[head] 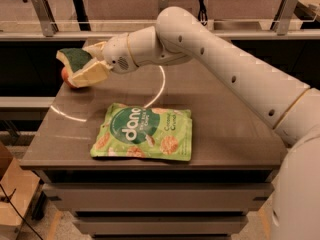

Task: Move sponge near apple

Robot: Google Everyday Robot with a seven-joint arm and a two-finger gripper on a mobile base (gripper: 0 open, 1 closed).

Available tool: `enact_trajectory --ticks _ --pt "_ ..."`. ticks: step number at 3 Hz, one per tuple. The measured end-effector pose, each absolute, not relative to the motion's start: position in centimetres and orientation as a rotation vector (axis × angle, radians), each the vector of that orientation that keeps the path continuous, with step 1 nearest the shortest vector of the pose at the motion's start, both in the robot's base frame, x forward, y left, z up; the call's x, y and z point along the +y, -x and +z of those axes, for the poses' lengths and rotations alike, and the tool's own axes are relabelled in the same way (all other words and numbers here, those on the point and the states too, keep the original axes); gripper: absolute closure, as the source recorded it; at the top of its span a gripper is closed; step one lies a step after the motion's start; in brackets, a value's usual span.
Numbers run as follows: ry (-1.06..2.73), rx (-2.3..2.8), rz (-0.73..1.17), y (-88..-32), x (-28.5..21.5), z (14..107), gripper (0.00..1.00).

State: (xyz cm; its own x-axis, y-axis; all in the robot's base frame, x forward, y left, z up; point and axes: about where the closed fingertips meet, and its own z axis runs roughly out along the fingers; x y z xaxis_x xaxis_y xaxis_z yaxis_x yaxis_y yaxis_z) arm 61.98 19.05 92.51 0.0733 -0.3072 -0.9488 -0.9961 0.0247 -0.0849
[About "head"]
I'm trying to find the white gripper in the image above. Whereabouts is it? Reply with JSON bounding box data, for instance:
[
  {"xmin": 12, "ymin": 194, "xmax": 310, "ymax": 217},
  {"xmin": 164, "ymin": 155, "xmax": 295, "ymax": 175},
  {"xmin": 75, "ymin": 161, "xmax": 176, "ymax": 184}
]
[{"xmin": 67, "ymin": 33, "xmax": 138, "ymax": 88}]

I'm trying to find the green and yellow sponge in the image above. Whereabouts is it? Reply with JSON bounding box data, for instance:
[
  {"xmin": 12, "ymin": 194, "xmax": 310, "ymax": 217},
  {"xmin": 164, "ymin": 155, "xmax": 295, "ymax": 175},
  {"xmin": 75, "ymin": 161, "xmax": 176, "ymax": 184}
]
[{"xmin": 56, "ymin": 48, "xmax": 92, "ymax": 74}]

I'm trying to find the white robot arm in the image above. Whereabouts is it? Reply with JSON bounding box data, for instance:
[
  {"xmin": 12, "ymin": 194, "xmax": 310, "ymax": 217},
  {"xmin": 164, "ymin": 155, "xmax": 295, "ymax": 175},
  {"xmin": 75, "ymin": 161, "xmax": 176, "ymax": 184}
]
[{"xmin": 68, "ymin": 7, "xmax": 320, "ymax": 240}]

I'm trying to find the red apple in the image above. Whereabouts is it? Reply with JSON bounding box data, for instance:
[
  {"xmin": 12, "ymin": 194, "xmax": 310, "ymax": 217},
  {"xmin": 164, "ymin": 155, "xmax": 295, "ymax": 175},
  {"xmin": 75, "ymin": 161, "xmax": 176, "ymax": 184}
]
[{"xmin": 61, "ymin": 67, "xmax": 78, "ymax": 89}]

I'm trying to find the green rice chips bag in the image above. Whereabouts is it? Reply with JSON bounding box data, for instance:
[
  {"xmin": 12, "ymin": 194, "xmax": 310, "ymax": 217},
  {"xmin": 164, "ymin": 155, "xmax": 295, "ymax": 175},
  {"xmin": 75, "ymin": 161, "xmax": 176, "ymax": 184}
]
[{"xmin": 90, "ymin": 103, "xmax": 192, "ymax": 161}]

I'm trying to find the cardboard box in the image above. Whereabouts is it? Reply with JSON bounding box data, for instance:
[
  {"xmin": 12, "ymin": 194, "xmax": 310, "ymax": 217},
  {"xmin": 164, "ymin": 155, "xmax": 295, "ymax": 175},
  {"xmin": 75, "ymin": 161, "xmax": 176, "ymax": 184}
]
[{"xmin": 0, "ymin": 142, "xmax": 39, "ymax": 240}]

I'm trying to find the grey drawer cabinet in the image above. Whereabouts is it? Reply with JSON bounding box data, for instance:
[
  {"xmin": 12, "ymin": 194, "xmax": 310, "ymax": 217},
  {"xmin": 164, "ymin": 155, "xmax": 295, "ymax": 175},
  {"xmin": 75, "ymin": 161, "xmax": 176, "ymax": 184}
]
[{"xmin": 21, "ymin": 60, "xmax": 286, "ymax": 240}]

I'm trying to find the left metal rail bracket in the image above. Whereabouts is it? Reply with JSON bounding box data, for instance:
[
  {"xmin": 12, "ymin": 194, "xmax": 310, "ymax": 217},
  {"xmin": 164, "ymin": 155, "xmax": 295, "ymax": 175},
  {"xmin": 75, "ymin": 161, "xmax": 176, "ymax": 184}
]
[{"xmin": 31, "ymin": 0, "xmax": 58, "ymax": 37}]

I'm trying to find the metal rail bracket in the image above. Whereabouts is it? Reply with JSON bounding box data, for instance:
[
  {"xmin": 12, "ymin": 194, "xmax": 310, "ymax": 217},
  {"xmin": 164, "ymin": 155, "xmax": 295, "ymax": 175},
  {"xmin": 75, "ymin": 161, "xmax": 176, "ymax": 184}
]
[
  {"xmin": 31, "ymin": 0, "xmax": 58, "ymax": 37},
  {"xmin": 274, "ymin": 0, "xmax": 298, "ymax": 36},
  {"xmin": 158, "ymin": 0, "xmax": 168, "ymax": 12}
]

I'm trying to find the middle metal rail bracket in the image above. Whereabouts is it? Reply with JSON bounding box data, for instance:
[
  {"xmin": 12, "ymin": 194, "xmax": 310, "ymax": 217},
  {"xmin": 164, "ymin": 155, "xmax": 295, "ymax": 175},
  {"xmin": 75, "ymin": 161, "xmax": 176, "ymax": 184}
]
[{"xmin": 158, "ymin": 0, "xmax": 168, "ymax": 12}]

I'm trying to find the hanging black cable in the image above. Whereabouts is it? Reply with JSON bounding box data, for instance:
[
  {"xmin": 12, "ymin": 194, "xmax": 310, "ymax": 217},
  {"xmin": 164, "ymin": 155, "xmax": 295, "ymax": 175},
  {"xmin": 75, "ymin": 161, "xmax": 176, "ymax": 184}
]
[{"xmin": 195, "ymin": 0, "xmax": 208, "ymax": 27}]

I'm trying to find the black cable on floor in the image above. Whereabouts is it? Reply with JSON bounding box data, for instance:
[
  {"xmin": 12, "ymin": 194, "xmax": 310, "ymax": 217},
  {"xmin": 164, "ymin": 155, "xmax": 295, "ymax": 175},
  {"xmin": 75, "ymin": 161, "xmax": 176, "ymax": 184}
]
[{"xmin": 0, "ymin": 183, "xmax": 44, "ymax": 240}]

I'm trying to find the right metal rail bracket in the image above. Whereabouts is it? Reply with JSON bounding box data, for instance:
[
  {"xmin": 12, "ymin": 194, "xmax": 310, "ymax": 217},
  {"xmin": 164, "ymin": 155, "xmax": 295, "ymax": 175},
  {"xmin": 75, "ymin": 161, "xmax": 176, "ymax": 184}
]
[{"xmin": 274, "ymin": 0, "xmax": 298, "ymax": 36}]

